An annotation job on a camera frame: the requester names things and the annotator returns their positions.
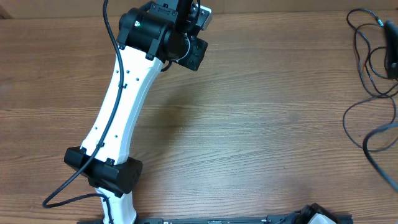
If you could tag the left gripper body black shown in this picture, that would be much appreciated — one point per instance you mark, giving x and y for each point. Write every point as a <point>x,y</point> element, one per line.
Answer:
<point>193,58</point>

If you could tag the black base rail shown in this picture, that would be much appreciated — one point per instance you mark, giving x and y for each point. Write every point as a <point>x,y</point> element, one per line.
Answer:
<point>270,219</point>

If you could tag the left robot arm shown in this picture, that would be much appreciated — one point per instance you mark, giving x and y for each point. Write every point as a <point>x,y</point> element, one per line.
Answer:
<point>151,38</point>

